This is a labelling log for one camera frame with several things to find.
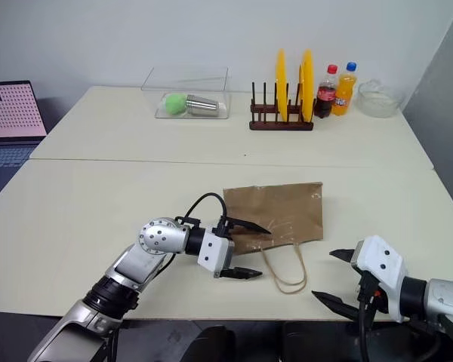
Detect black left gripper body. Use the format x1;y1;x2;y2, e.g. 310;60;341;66
213;216;237;281

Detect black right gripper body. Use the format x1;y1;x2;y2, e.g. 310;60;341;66
356;263;389;318

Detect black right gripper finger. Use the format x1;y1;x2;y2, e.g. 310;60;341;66
310;290;364;323
328;247;359;265

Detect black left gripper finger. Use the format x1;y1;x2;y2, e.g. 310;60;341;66
220;266;264;282
226;216;272;237

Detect brown paper bag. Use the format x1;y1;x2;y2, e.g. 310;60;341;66
222;182;325;296

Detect dark wooden dish rack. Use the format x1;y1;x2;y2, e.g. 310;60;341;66
248;81;315;133

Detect stainless steel cup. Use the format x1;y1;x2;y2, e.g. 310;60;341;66
184;94;221;118

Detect green fuzzy ball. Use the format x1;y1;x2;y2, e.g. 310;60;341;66
163;93;189;116

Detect clear plastic box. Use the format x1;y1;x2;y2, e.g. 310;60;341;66
140;66;233;121

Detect cola bottle red cap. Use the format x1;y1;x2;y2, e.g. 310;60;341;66
313;64;339;120

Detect yellow plate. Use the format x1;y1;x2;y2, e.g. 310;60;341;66
275;48;289;124
298;48;316;124

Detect orange soda bottle blue cap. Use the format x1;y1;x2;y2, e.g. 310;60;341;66
331;62;359;118

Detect clear glass bowl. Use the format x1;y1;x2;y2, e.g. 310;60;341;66
357;78;402;119

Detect open laptop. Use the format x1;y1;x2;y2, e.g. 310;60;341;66
0;79;48;207

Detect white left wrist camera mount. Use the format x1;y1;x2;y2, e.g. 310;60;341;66
196;227;233;273

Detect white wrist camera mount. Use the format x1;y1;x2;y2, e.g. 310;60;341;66
352;235;407;324
196;227;233;273

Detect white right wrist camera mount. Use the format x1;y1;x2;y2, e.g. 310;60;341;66
352;235;407;324

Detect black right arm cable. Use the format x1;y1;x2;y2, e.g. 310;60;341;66
356;271;377;362

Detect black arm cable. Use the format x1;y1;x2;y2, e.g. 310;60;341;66
356;271;377;362
174;192;229;229

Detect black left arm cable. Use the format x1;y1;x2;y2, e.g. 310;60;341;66
174;192;229;229

